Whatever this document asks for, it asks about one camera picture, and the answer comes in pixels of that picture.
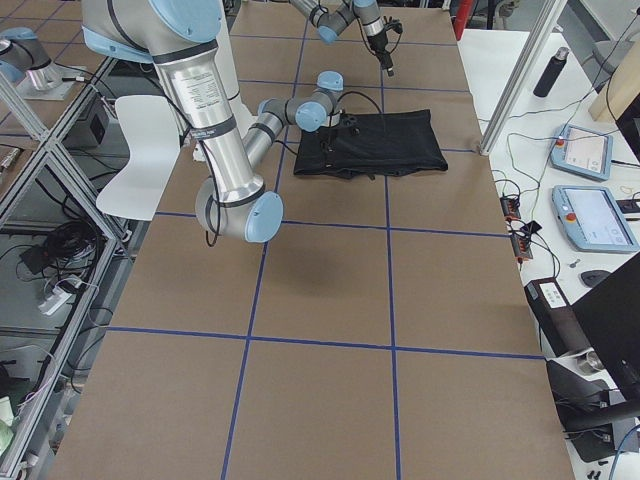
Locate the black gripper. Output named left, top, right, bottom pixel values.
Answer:
left=329, top=113, right=359, bottom=138
left=365, top=22, right=395, bottom=77

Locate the black printed t-shirt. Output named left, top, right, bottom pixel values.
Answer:
left=294, top=109, right=448, bottom=179

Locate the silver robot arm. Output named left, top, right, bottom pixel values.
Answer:
left=81, top=1, right=343, bottom=243
left=289, top=0, right=403, bottom=77

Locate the black water bottle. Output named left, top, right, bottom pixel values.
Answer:
left=533, top=47, right=570, bottom=98

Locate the far teach pendant tablet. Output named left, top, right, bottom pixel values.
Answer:
left=551, top=124, right=613, bottom=182

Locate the teach pendant tablet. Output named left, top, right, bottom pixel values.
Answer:
left=551, top=185, right=639, bottom=253
left=551, top=124, right=613, bottom=182

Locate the near teach pendant tablet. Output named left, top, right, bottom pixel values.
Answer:
left=551, top=185, right=639, bottom=253

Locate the black computer mouse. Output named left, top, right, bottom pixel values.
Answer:
left=579, top=270, right=610, bottom=288

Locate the black monitor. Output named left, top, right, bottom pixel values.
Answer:
left=573, top=255, right=639, bottom=400

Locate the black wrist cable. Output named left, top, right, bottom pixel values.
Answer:
left=319, top=89, right=389, bottom=151

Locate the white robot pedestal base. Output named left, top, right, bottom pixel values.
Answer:
left=215, top=0, right=257, bottom=137

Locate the aluminium frame post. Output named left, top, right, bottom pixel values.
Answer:
left=479, top=0, right=567, bottom=156

